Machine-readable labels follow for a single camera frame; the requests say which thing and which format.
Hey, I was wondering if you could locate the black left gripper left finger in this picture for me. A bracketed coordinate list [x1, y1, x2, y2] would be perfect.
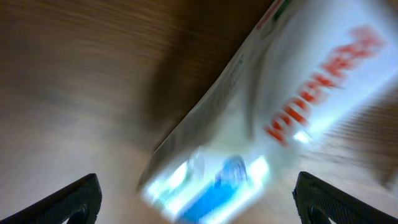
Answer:
[1, 173, 102, 224]

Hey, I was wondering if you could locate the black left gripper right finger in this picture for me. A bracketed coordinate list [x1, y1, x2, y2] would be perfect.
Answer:
[292, 171, 397, 224]

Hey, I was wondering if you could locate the white Panadol box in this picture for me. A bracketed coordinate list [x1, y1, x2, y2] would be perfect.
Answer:
[137, 0, 397, 223]

